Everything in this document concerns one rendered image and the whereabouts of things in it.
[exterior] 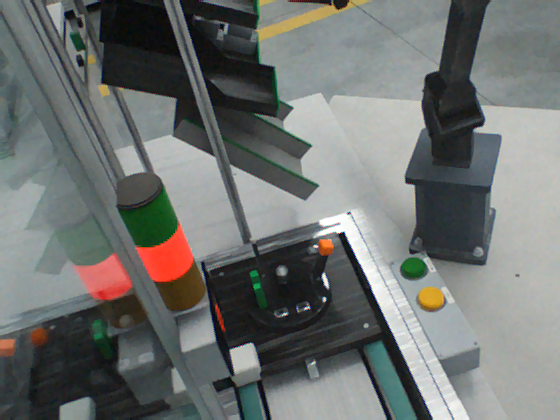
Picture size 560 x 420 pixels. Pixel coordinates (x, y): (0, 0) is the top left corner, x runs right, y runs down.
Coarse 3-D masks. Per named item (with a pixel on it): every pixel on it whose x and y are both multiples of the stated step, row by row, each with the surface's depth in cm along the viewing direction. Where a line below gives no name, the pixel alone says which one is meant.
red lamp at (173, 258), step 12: (180, 228) 61; (168, 240) 60; (180, 240) 61; (144, 252) 60; (156, 252) 60; (168, 252) 60; (180, 252) 62; (156, 264) 61; (168, 264) 61; (180, 264) 62; (156, 276) 62; (168, 276) 62
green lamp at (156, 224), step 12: (156, 204) 57; (168, 204) 58; (120, 216) 57; (132, 216) 56; (144, 216) 57; (156, 216) 57; (168, 216) 59; (132, 228) 58; (144, 228) 57; (156, 228) 58; (168, 228) 59; (144, 240) 59; (156, 240) 59
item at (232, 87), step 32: (128, 32) 104; (160, 32) 104; (192, 32) 105; (128, 64) 94; (160, 64) 95; (224, 64) 110; (256, 64) 110; (192, 96) 99; (224, 96) 100; (256, 96) 106
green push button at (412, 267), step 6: (408, 258) 105; (414, 258) 105; (402, 264) 105; (408, 264) 104; (414, 264) 104; (420, 264) 104; (402, 270) 104; (408, 270) 103; (414, 270) 103; (420, 270) 103; (408, 276) 103; (414, 276) 103; (420, 276) 103
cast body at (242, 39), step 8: (224, 32) 116; (232, 32) 115; (240, 32) 115; (248, 32) 115; (224, 40) 116; (232, 40) 116; (240, 40) 116; (248, 40) 116; (256, 40) 117; (224, 48) 117; (232, 48) 117; (240, 48) 117; (248, 48) 117
